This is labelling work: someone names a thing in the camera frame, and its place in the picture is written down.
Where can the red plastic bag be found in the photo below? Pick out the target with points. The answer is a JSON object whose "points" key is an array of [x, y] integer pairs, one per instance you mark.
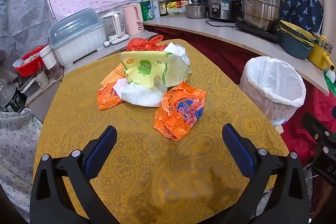
{"points": [[141, 44]]}

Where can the dark red curtain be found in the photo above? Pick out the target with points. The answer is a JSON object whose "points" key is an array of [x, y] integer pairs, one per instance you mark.
{"points": [[223, 53]]}

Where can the trash bin with white liner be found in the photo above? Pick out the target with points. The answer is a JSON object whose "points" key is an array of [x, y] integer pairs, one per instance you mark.
{"points": [[270, 90]]}

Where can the large steel steamer pot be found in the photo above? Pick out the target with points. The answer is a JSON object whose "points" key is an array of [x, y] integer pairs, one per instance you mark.
{"points": [[260, 6]]}

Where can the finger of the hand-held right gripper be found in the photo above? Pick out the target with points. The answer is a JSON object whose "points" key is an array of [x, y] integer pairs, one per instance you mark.
{"points": [[316, 128]]}

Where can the clear food container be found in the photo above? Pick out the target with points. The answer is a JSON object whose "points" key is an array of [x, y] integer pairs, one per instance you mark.
{"points": [[176, 12]]}

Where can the steel rice cooker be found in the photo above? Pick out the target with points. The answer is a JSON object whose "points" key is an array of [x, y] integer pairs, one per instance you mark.
{"points": [[221, 6]]}

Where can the orange wrapper with red print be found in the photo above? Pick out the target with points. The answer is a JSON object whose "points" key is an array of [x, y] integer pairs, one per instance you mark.
{"points": [[106, 98]]}

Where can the yellow enamel pot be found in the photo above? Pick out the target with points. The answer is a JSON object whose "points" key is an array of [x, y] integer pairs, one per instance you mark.
{"points": [[319, 54]]}

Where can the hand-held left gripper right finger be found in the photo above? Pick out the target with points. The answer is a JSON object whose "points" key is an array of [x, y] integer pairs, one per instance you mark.
{"points": [[237, 150]]}

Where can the dark sauce bottle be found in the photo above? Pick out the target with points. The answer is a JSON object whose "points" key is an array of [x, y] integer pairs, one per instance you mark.
{"points": [[162, 6]]}

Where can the stack of blue yellow bowls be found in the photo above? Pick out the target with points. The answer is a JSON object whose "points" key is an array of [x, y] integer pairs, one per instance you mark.
{"points": [[294, 41]]}

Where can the orange wrapper with blue print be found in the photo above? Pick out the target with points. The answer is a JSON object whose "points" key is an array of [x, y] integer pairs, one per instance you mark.
{"points": [[178, 111]]}

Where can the green plastic bag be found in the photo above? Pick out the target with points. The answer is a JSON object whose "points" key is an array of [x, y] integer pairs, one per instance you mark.
{"points": [[330, 85]]}

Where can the small steel pot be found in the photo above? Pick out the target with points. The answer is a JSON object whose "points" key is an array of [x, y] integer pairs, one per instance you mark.
{"points": [[195, 10]]}

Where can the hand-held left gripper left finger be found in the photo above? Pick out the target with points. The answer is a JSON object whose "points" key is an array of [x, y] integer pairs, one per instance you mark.
{"points": [[101, 150]]}

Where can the white plastic cup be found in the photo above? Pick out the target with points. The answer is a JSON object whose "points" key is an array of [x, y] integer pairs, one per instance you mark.
{"points": [[48, 56]]}

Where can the yellow patterned tablecloth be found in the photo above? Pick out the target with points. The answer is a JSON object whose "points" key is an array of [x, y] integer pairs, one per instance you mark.
{"points": [[147, 174]]}

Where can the black induction cooktop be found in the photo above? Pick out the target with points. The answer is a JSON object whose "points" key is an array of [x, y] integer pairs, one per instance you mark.
{"points": [[262, 32]]}

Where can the clear plastic water bottle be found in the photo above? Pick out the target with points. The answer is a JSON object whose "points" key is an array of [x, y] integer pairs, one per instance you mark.
{"points": [[10, 98]]}

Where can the white dish box blue lid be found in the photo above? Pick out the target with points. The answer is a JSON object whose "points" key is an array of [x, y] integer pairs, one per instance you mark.
{"points": [[76, 37]]}

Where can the crumpled clear plastic bag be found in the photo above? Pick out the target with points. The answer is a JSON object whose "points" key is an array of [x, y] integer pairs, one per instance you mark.
{"points": [[178, 52]]}

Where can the white glass electric kettle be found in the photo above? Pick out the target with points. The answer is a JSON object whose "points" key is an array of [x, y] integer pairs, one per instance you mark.
{"points": [[114, 26]]}

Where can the orange striped napkin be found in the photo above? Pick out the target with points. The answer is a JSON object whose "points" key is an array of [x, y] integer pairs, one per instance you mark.
{"points": [[113, 75]]}

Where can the green tin can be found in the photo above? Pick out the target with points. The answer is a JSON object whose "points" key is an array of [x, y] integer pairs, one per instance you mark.
{"points": [[146, 10]]}

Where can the yellow label jar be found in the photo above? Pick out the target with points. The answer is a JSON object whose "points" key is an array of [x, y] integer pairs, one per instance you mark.
{"points": [[172, 6]]}

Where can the white bottle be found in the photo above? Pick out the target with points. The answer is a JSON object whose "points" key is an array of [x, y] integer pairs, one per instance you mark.
{"points": [[155, 7]]}

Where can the grey tarp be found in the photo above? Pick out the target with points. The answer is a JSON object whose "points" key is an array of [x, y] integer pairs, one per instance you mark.
{"points": [[23, 11]]}

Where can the white power plug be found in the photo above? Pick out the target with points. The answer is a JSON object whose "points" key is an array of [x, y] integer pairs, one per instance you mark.
{"points": [[107, 43]]}

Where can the red basin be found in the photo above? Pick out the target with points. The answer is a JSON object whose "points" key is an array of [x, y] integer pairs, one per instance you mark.
{"points": [[27, 66]]}

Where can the pink electric kettle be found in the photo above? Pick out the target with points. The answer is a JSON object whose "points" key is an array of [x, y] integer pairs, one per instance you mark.
{"points": [[132, 19]]}

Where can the floral grey cloth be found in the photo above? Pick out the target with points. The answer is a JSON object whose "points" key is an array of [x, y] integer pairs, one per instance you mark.
{"points": [[15, 155]]}

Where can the yellow green plastic package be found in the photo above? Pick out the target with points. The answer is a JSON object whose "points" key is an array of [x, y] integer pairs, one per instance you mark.
{"points": [[147, 66]]}

